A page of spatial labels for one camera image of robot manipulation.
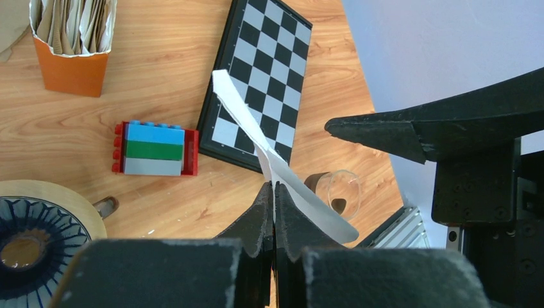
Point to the blue glass dripper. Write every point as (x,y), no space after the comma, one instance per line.
(38,241)

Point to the red toy brick stack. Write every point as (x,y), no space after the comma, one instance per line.
(147,148)

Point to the aluminium frame rail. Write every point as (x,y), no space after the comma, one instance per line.
(404,229)

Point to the black white chessboard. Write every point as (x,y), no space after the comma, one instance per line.
(264,49)

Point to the glass coffee carafe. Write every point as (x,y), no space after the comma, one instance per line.
(106,206)

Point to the white paper coffee filter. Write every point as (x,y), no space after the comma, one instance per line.
(274,168)

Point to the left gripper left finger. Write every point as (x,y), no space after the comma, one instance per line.
(232,269)

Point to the clear glass beaker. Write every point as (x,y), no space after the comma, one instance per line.
(340,190)

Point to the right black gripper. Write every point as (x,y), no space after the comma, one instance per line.
(494,197)

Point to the orange filter box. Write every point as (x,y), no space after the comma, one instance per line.
(73,40)

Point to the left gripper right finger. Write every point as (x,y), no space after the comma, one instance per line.
(312,270)

